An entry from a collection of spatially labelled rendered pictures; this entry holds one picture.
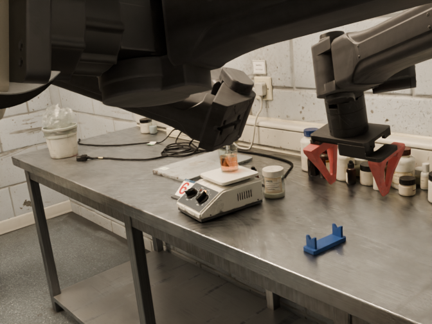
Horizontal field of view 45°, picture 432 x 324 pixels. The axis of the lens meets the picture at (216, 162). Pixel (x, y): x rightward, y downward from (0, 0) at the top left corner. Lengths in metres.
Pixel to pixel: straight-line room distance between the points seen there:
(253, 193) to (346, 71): 0.79
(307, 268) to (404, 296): 0.19
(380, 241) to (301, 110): 0.77
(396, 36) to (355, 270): 0.59
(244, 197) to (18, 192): 2.51
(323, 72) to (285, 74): 1.19
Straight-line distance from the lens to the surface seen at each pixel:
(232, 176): 1.36
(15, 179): 3.66
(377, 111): 1.65
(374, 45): 0.59
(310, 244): 1.12
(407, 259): 1.10
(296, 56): 1.81
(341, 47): 0.64
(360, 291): 0.99
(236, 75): 0.83
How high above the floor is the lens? 1.25
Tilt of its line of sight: 16 degrees down
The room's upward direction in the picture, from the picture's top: 6 degrees counter-clockwise
